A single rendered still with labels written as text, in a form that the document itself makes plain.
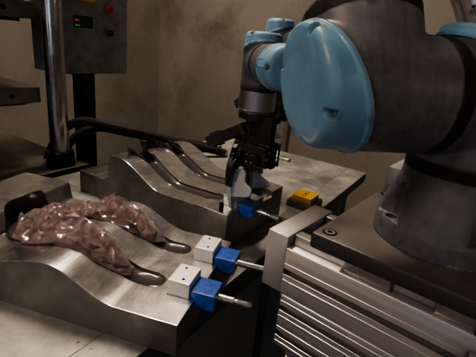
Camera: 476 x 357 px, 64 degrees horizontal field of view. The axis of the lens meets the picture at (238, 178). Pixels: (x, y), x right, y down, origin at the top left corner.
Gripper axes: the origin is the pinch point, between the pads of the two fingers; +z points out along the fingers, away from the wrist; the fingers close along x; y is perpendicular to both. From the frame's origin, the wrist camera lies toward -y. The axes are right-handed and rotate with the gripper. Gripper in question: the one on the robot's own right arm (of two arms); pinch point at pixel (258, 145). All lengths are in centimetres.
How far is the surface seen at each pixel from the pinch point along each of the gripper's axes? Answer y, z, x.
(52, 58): -60, -18, -27
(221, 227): 13.1, 9.2, -36.1
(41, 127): -233, 49, 67
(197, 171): -8.5, 6.3, -17.7
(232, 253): 22, 8, -45
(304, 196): 16.8, 11.4, 0.0
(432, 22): 17, -50, 155
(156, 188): -7.0, 6.3, -35.4
